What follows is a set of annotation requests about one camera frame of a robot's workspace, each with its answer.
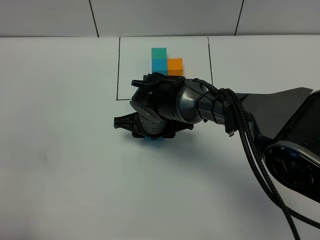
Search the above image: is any orange template block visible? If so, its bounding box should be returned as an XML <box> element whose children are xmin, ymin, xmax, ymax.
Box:
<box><xmin>167</xmin><ymin>58</ymin><xmax>184</xmax><ymax>76</ymax></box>

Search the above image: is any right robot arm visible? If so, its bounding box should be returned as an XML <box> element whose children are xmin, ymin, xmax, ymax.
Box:
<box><xmin>114</xmin><ymin>73</ymin><xmax>320</xmax><ymax>202</ymax></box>

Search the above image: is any blue template block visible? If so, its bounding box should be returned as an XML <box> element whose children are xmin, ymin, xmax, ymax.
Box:
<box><xmin>151</xmin><ymin>58</ymin><xmax>168</xmax><ymax>76</ymax></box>

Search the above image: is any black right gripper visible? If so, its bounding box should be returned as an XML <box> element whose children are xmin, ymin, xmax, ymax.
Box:
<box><xmin>113</xmin><ymin>112</ymin><xmax>193</xmax><ymax>139</ymax></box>

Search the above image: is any black right camera cable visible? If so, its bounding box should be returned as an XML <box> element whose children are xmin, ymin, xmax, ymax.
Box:
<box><xmin>131</xmin><ymin>77</ymin><xmax>320</xmax><ymax>240</ymax></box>

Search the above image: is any green template block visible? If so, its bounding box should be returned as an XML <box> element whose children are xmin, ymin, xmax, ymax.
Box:
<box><xmin>151</xmin><ymin>48</ymin><xmax>167</xmax><ymax>60</ymax></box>

